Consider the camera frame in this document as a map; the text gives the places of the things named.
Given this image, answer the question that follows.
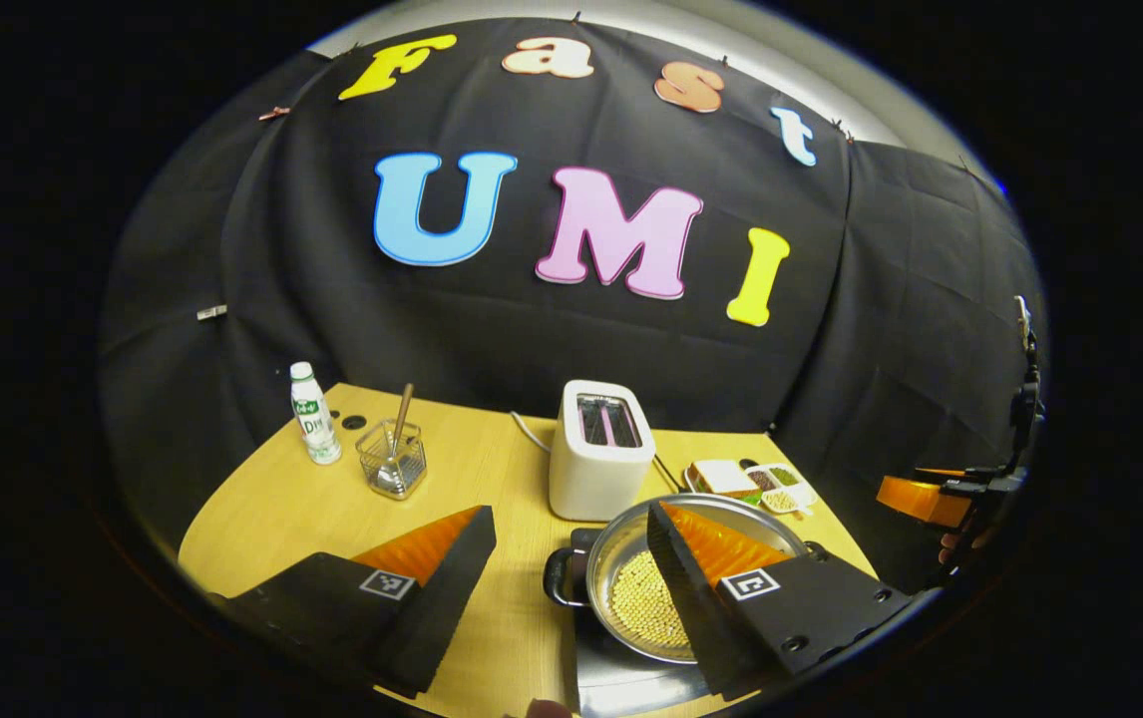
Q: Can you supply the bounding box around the black induction cooktop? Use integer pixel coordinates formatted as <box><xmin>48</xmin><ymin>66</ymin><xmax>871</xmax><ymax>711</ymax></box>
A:
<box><xmin>560</xmin><ymin>529</ymin><xmax>832</xmax><ymax>717</ymax></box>

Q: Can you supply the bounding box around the pile of yellow soybeans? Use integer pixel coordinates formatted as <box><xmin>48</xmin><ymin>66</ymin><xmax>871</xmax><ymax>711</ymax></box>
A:
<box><xmin>609</xmin><ymin>550</ymin><xmax>692</xmax><ymax>649</ymax></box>

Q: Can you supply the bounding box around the white toaster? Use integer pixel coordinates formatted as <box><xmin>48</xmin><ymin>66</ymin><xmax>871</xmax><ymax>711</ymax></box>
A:
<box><xmin>549</xmin><ymin>379</ymin><xmax>657</xmax><ymax>523</ymax></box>

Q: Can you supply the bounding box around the stainless steel pot black handle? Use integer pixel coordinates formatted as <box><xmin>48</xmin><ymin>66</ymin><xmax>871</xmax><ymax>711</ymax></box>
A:
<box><xmin>544</xmin><ymin>494</ymin><xmax>827</xmax><ymax>666</ymax></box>

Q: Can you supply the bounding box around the wooden handled utensil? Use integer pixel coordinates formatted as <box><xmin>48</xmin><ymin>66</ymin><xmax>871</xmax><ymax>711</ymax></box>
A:
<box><xmin>390</xmin><ymin>383</ymin><xmax>415</xmax><ymax>490</ymax></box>

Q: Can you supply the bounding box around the metal wire basket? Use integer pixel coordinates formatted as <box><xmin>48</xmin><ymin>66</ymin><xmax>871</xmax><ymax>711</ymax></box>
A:
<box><xmin>355</xmin><ymin>419</ymin><xmax>428</xmax><ymax>501</ymax></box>

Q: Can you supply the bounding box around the white power cable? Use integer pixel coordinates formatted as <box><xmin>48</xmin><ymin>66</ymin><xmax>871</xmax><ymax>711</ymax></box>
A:
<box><xmin>510</xmin><ymin>411</ymin><xmax>553</xmax><ymax>455</ymax></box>

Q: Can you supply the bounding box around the white divided condiment dish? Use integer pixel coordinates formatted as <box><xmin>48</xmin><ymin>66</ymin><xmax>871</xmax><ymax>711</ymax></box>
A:
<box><xmin>746</xmin><ymin>463</ymin><xmax>819</xmax><ymax>516</ymax></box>

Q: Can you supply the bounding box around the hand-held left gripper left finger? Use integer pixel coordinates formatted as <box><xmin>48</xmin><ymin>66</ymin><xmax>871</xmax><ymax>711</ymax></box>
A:
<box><xmin>207</xmin><ymin>506</ymin><xmax>498</xmax><ymax>699</ymax></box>

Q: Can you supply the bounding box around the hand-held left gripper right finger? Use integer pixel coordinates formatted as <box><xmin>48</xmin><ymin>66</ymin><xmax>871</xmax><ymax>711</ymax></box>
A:
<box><xmin>646</xmin><ymin>501</ymin><xmax>942</xmax><ymax>701</ymax></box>

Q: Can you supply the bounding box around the white plastic drink bottle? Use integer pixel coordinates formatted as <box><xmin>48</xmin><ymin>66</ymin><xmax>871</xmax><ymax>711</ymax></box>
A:
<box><xmin>289</xmin><ymin>361</ymin><xmax>343</xmax><ymax>466</ymax></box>

